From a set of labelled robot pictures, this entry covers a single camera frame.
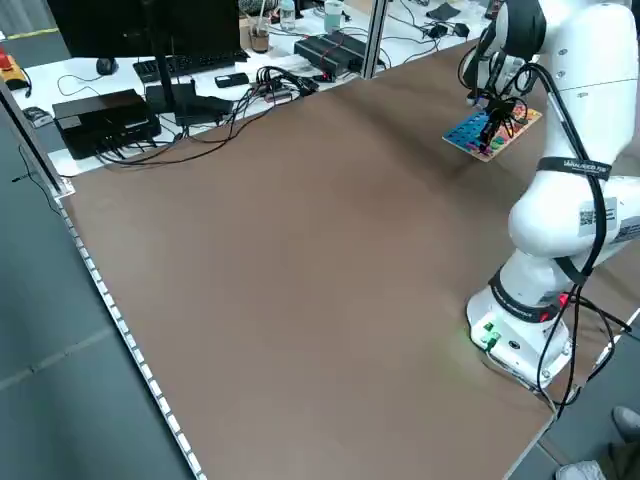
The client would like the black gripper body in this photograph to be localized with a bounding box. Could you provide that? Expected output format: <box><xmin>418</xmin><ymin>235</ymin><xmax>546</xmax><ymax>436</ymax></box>
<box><xmin>482</xmin><ymin>94</ymin><xmax>515</xmax><ymax>126</ymax></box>

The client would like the colourful wooden toy board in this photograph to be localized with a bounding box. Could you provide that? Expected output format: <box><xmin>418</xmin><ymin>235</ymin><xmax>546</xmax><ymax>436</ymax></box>
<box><xmin>441</xmin><ymin>107</ymin><xmax>544</xmax><ymax>163</ymax></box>

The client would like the dark grey cloth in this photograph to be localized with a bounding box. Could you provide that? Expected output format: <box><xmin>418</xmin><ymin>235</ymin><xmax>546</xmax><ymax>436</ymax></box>
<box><xmin>427</xmin><ymin>2</ymin><xmax>461</xmax><ymax>21</ymax></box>

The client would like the black finned power supply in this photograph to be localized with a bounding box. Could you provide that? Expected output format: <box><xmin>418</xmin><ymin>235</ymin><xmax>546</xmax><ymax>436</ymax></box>
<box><xmin>319</xmin><ymin>29</ymin><xmax>370</xmax><ymax>72</ymax></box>
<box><xmin>293</xmin><ymin>35</ymin><xmax>354</xmax><ymax>82</ymax></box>

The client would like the teal cup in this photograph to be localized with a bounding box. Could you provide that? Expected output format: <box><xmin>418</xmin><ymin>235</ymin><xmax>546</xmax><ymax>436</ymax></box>
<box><xmin>323</xmin><ymin>0</ymin><xmax>346</xmax><ymax>33</ymax></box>

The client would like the usb hub with plugs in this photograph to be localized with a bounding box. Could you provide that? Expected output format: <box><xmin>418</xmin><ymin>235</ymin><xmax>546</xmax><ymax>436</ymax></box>
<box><xmin>255</xmin><ymin>65</ymin><xmax>321</xmax><ymax>105</ymax></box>

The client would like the clear plastic bottle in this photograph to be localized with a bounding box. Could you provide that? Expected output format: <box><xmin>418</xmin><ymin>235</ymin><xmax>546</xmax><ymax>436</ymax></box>
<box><xmin>278</xmin><ymin>0</ymin><xmax>298</xmax><ymax>33</ymax></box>

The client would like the clear cup with brown drink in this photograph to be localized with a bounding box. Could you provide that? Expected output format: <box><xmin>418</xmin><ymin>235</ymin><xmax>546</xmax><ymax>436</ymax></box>
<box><xmin>247</xmin><ymin>14</ymin><xmax>273</xmax><ymax>54</ymax></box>

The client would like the black phone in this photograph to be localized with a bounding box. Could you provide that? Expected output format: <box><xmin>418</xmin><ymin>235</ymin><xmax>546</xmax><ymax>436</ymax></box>
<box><xmin>214</xmin><ymin>72</ymin><xmax>250</xmax><ymax>90</ymax></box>

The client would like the black keyboard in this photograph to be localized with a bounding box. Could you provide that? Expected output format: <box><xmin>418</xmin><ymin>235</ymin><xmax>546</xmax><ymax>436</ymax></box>
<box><xmin>132</xmin><ymin>48</ymin><xmax>250</xmax><ymax>85</ymax></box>

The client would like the person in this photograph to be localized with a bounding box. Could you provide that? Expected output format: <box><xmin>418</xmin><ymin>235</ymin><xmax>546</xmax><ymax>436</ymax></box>
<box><xmin>555</xmin><ymin>405</ymin><xmax>640</xmax><ymax>480</ymax></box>

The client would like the black monitor stand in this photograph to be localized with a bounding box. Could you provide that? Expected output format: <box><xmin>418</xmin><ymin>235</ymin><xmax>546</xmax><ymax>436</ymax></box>
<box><xmin>144</xmin><ymin>0</ymin><xmax>236</xmax><ymax>127</ymax></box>

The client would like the black computer monitor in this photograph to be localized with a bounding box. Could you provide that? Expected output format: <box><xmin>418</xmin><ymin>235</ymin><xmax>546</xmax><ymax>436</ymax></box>
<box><xmin>46</xmin><ymin>0</ymin><xmax>242</xmax><ymax>60</ymax></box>

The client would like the black box device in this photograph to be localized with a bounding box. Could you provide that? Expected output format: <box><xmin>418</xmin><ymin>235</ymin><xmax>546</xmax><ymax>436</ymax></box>
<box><xmin>51</xmin><ymin>88</ymin><xmax>163</xmax><ymax>161</ymax></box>

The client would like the small grey device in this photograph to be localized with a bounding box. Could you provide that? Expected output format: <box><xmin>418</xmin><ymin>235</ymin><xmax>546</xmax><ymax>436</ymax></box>
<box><xmin>23</xmin><ymin>105</ymin><xmax>54</xmax><ymax>128</ymax></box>

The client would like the red emergency stop button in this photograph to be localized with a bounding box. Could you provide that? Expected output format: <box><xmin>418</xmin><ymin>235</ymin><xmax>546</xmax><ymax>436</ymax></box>
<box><xmin>0</xmin><ymin>45</ymin><xmax>29</xmax><ymax>92</ymax></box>

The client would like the aluminium frame post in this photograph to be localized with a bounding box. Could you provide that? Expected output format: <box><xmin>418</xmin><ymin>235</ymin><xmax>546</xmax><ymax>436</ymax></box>
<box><xmin>360</xmin><ymin>0</ymin><xmax>387</xmax><ymax>80</ymax></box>
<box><xmin>0</xmin><ymin>79</ymin><xmax>76</xmax><ymax>197</ymax></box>

